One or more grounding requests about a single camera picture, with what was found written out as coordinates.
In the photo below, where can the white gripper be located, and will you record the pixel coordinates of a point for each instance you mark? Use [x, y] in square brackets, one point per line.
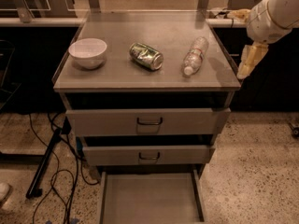
[263, 24]

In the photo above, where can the clear plastic water bottle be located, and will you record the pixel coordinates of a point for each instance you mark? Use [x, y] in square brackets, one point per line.
[195, 56]

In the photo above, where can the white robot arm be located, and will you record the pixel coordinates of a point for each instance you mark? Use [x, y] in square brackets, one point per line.
[266, 24]

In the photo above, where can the grey top drawer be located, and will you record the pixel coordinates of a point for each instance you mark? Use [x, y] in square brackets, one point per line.
[144, 113]

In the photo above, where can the grey drawer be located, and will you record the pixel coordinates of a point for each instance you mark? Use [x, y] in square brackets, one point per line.
[147, 150]
[144, 113]
[166, 198]

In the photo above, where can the grey drawer cabinet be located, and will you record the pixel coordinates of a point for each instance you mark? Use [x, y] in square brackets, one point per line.
[171, 33]

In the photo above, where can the grey middle drawer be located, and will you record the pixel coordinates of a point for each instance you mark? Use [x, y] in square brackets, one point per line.
[147, 150]

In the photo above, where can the grey bottom drawer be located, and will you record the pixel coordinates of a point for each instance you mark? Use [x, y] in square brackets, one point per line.
[166, 198]

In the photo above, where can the crushed green soda can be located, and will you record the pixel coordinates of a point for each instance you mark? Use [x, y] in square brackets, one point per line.
[146, 56]

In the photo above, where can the black caster wheel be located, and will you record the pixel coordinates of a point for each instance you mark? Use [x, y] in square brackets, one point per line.
[295, 130]

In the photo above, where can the white ceramic bowl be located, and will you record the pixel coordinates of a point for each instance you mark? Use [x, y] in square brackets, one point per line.
[89, 53]

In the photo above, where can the black metal floor bar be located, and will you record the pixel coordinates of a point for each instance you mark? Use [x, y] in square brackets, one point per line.
[34, 190]

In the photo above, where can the white shoe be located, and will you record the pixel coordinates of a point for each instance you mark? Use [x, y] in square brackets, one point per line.
[4, 190]

